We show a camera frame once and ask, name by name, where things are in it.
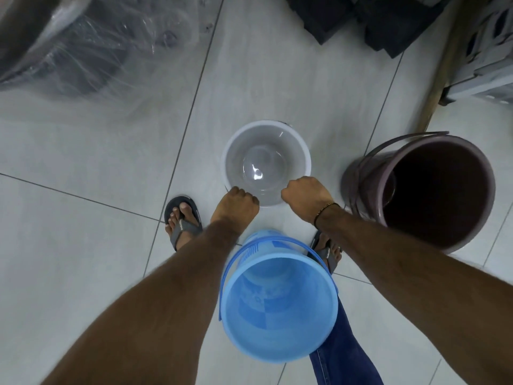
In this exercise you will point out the maroon plastic bucket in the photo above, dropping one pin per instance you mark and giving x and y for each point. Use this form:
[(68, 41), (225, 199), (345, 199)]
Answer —
[(437, 192)]

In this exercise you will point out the white plastic bucket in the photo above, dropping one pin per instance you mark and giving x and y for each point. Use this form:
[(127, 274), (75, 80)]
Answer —
[(266, 156)]

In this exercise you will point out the person's right fingers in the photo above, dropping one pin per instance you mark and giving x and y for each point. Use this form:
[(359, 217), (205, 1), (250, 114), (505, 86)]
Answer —
[(294, 187)]

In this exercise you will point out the wooden stick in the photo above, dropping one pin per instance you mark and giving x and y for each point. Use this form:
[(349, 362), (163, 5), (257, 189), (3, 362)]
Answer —
[(445, 68)]

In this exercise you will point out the blue plastic bucket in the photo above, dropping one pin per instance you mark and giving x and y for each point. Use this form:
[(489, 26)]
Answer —
[(276, 312)]

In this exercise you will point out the grey plastic crate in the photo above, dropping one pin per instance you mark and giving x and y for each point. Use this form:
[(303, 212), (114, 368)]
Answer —
[(485, 48)]

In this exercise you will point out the blue jeans leg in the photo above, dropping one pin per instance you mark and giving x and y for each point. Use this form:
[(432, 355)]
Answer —
[(340, 356)]

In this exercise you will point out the person's left foot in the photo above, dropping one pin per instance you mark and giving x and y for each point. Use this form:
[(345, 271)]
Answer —
[(180, 218)]

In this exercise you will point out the clear plastic wrapped bundle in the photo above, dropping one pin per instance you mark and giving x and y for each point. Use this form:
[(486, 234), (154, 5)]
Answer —
[(80, 44)]

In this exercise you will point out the grey flip-flop sandal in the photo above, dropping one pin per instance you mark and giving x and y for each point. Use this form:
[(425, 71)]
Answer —
[(186, 228), (325, 254)]

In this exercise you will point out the person's right forearm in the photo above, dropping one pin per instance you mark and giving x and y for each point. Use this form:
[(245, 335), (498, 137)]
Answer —
[(421, 288)]

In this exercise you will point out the person's right hand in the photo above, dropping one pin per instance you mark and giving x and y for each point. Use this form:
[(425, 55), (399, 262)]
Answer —
[(308, 198)]

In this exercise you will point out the person's right foot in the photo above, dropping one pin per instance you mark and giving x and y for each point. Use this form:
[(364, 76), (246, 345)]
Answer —
[(334, 252)]

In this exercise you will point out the person's foot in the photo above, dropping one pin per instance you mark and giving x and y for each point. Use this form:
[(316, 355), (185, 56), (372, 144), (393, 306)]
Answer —
[(334, 252), (180, 218)]

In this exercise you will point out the person's left forearm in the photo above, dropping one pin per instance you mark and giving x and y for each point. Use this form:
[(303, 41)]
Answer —
[(160, 308)]

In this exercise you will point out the person's left fingers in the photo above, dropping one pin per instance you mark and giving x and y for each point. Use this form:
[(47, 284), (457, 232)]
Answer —
[(245, 196)]

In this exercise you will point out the person's left hand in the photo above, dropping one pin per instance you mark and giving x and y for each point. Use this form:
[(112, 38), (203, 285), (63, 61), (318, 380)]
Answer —
[(234, 210)]

